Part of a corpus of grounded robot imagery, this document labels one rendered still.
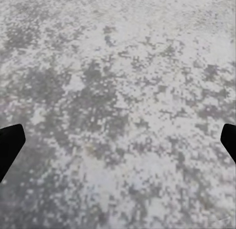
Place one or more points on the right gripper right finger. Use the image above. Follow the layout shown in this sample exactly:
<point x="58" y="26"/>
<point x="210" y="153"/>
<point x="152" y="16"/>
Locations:
<point x="228" y="139"/>

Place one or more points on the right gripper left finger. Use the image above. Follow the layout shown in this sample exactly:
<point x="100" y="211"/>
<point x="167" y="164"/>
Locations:
<point x="12" y="139"/>

